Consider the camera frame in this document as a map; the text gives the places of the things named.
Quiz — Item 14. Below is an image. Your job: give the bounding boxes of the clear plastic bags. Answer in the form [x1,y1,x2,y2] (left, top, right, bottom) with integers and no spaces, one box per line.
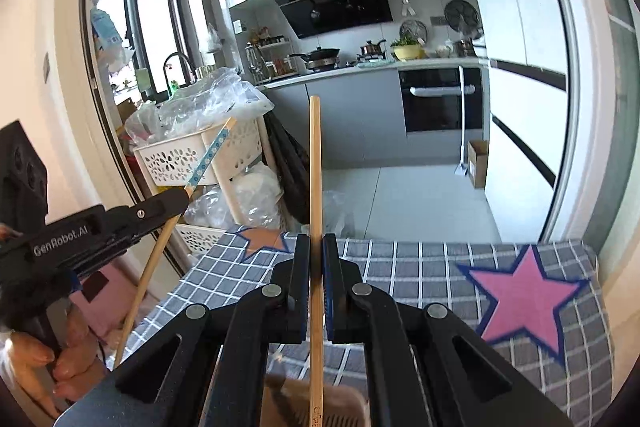
[124,68,274,147]

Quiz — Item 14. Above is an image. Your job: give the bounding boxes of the yellow bowl with greens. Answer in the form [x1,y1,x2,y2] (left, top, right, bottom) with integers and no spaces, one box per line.
[390,36,425,61]

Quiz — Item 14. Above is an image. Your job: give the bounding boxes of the grey checkered star tablecloth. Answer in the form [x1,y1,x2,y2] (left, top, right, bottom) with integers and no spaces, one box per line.
[126,230,613,426]

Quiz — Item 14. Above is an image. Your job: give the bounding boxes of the cardboard box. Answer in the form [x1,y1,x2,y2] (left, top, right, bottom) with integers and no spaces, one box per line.
[468,140,489,189]

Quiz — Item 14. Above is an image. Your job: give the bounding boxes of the blue patterned chopstick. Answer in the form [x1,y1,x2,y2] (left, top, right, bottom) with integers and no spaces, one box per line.
[113,117,238,369]

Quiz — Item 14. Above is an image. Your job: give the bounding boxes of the white mop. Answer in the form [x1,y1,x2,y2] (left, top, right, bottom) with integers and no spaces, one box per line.
[454,66,468,177]

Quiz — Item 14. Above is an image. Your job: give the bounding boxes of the cooking pot with lid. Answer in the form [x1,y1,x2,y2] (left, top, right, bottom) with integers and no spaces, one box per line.
[358,39,386,61]

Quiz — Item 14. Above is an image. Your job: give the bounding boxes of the pink plastic stool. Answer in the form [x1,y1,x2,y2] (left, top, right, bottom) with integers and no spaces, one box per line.
[70,263,137,339]

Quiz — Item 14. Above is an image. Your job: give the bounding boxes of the black kitchen faucet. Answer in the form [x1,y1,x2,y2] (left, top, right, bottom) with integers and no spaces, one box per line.
[163,51,195,96]

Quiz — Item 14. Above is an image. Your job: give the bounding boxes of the black range hood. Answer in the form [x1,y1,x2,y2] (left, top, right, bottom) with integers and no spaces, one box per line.
[274,0,393,38]

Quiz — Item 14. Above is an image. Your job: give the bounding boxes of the person left hand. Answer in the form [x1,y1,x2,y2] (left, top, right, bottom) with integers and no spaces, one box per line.
[1,306,108,426]

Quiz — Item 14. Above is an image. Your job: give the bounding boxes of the white refrigerator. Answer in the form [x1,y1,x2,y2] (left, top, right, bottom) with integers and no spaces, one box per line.
[477,0,568,243]

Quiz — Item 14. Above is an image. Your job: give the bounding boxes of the beige tiered storage cart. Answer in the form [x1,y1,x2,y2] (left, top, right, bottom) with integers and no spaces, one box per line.
[134,117,273,258]

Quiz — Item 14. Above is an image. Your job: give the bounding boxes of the black built-in oven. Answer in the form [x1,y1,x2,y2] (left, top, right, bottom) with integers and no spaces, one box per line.
[398,66,484,134]

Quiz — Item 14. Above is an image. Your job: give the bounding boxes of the beige plastic utensil holder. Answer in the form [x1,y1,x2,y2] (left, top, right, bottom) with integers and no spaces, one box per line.
[261,373,371,427]

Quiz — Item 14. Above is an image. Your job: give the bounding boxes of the black wok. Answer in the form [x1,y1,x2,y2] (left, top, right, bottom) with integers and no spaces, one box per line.
[288,47,340,72]

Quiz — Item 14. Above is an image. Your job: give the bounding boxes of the bamboo chopstick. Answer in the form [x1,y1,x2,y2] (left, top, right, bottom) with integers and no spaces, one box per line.
[309,96,324,427]

